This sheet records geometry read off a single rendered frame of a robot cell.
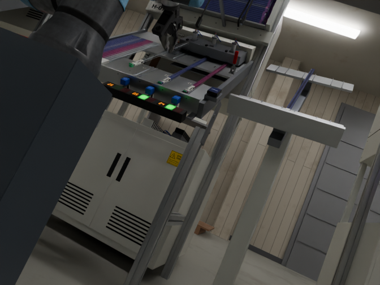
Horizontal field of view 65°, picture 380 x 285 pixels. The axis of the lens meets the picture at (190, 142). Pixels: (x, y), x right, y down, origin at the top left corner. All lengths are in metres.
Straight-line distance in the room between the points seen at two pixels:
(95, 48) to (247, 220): 0.74
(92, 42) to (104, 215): 0.94
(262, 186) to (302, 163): 4.32
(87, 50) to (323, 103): 5.30
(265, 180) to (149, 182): 0.55
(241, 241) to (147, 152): 0.60
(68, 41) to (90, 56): 0.05
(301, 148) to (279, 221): 1.28
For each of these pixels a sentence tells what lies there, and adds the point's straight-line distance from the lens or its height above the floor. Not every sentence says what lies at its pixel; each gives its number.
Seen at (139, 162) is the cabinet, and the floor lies 0.45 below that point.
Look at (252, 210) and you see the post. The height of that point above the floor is 0.45.
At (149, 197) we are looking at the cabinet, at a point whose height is 0.33.
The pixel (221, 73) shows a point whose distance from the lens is 1.44.
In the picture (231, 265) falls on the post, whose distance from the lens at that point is 1.09.
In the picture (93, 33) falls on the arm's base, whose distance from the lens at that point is 0.68.
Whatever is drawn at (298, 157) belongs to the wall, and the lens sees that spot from 5.40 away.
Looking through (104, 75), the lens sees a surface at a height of 0.70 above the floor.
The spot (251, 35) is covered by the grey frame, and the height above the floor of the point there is 1.33.
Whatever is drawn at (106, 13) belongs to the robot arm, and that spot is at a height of 0.68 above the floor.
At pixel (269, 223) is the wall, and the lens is 5.23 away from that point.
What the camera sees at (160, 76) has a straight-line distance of 1.28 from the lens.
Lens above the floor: 0.41
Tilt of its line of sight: 9 degrees up
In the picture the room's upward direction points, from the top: 24 degrees clockwise
